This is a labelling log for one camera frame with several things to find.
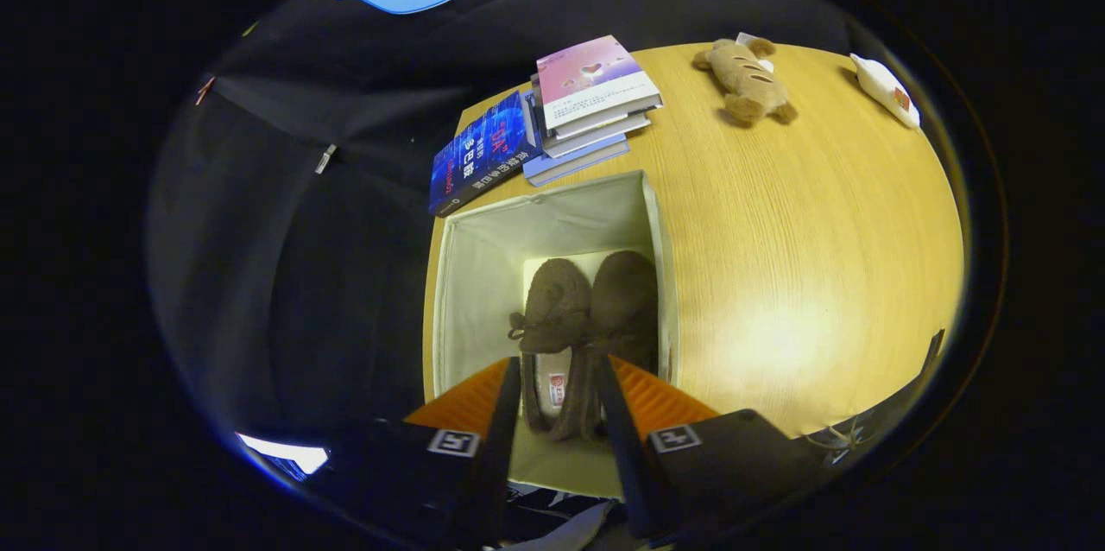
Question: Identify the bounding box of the green fabric storage box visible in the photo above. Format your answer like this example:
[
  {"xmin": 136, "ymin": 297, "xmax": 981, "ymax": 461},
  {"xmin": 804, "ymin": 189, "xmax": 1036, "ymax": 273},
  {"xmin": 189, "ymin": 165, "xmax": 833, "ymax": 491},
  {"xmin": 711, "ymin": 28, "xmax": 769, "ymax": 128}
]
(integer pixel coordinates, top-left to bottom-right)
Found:
[{"xmin": 430, "ymin": 168, "xmax": 680, "ymax": 500}]

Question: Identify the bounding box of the white cover book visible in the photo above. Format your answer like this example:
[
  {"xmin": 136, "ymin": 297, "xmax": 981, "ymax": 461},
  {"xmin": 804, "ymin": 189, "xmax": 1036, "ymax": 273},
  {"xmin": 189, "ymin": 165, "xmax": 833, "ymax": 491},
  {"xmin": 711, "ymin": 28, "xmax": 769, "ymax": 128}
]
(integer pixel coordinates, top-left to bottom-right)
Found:
[{"xmin": 542, "ymin": 112, "xmax": 653, "ymax": 159}]

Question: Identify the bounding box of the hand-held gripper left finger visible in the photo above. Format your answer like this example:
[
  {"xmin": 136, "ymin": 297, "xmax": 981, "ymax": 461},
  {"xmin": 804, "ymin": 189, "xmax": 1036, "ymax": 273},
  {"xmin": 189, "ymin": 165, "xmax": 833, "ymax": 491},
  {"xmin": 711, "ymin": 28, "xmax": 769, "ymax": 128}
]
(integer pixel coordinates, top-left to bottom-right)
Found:
[{"xmin": 306, "ymin": 356, "xmax": 523, "ymax": 551}]

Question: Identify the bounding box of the white pouch with red label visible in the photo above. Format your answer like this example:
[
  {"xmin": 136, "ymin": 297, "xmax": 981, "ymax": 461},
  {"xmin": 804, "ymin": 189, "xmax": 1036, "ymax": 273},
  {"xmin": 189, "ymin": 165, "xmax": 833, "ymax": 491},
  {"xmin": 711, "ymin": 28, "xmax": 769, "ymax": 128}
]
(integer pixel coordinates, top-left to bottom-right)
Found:
[{"xmin": 849, "ymin": 53, "xmax": 921, "ymax": 130}]

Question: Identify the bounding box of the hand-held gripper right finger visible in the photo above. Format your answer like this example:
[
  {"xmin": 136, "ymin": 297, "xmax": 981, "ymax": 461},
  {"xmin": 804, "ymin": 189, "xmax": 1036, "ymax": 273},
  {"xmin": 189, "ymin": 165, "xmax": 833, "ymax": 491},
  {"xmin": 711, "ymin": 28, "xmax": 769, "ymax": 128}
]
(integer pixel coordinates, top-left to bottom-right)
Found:
[{"xmin": 596, "ymin": 354, "xmax": 830, "ymax": 543}]

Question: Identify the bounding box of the black backdrop cloth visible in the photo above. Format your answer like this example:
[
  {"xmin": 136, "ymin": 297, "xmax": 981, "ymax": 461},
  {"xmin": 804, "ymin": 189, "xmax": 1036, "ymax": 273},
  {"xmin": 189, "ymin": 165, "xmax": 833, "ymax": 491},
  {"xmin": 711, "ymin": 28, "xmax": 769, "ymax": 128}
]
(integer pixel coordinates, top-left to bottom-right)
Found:
[{"xmin": 145, "ymin": 0, "xmax": 856, "ymax": 466}]

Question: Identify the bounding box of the brown plush toy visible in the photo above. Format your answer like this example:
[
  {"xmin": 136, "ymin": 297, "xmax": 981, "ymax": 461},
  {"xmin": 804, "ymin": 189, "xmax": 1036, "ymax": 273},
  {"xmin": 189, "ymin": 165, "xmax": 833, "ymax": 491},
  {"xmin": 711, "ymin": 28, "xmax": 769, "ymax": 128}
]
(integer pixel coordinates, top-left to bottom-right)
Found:
[{"xmin": 692, "ymin": 33, "xmax": 797, "ymax": 125}]

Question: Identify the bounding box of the brown fuzzy shoe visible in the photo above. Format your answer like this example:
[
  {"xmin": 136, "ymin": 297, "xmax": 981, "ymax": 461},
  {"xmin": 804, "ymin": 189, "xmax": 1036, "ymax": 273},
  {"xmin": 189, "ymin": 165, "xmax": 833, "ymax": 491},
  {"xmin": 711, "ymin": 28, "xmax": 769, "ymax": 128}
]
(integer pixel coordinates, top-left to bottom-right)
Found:
[
  {"xmin": 508, "ymin": 257, "xmax": 595, "ymax": 440},
  {"xmin": 552, "ymin": 250, "xmax": 661, "ymax": 441}
]

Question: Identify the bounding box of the dark blue book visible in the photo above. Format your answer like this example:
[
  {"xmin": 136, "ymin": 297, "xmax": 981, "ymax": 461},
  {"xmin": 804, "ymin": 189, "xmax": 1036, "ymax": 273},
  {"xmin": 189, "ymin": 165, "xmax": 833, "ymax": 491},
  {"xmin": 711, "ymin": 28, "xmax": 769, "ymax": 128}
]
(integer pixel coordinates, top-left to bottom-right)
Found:
[{"xmin": 428, "ymin": 91, "xmax": 543, "ymax": 218}]

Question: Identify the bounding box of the pink cover book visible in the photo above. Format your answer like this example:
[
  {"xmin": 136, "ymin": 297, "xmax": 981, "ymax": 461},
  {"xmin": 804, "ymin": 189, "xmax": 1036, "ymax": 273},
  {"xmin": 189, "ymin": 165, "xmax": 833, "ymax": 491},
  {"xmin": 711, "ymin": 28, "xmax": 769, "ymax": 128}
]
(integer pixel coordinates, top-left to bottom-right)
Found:
[{"xmin": 535, "ymin": 35, "xmax": 664, "ymax": 137}]

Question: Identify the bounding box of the pale blue cover book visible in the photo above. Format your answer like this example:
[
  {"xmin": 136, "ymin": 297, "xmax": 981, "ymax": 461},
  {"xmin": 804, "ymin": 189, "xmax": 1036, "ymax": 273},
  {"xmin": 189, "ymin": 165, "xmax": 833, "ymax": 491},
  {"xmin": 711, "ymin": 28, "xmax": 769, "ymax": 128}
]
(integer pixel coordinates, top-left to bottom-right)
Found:
[{"xmin": 523, "ymin": 136, "xmax": 631, "ymax": 187}]

